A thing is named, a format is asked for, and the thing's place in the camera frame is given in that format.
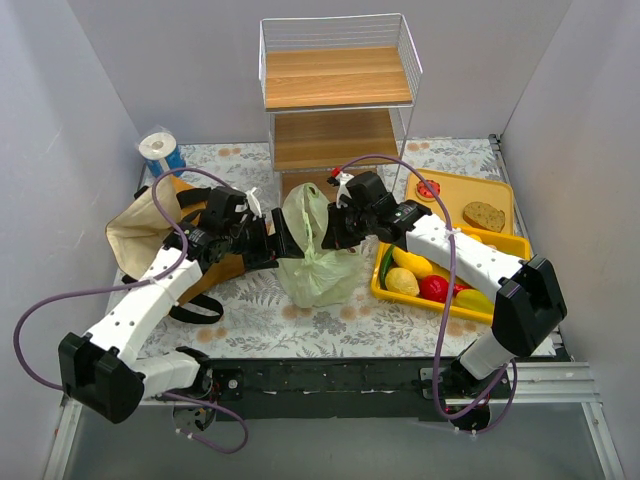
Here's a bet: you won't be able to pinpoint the light green plastic bag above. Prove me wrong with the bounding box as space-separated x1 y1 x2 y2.
276 183 365 308

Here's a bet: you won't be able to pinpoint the yellow toy lemon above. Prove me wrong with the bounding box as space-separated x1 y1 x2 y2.
384 267 420 297

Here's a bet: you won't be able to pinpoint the brown tote bag black straps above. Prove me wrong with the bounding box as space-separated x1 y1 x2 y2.
104 172 274 325

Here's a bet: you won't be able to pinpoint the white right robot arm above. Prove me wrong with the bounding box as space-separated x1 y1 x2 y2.
322 169 567 396

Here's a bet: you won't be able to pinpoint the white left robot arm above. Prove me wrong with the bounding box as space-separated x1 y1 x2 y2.
58 187 304 424

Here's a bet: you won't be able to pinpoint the dark green toy chili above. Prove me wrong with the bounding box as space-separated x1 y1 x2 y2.
378 245 395 290

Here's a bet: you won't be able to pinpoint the red toy donut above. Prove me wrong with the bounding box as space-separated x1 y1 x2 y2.
415 180 441 202

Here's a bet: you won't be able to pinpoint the floral patterned table mat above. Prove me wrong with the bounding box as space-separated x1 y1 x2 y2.
139 138 504 359

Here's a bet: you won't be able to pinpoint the yellow flat tray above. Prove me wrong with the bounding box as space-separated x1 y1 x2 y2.
419 169 514 235

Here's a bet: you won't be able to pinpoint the red toy pepper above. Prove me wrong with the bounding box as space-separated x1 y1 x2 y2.
419 275 449 304

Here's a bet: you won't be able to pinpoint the blue wrapped toilet paper roll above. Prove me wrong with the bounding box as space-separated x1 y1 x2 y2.
135 125 186 177

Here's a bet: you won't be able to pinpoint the brown bread slice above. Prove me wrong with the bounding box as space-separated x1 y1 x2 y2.
462 201 506 233

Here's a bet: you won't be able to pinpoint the yellow red toy mango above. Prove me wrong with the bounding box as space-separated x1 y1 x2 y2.
454 289 494 314

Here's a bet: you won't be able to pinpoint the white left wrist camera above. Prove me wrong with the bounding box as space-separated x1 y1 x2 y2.
245 187 264 218

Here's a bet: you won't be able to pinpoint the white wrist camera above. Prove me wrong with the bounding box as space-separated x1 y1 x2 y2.
245 187 264 218
327 167 354 209

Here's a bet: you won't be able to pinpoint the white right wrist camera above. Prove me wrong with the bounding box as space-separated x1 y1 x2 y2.
327 167 354 209

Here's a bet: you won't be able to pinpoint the wire and wood shelf rack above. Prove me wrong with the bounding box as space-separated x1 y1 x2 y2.
255 13 424 204

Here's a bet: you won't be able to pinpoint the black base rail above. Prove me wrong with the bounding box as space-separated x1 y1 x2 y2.
154 355 506 436

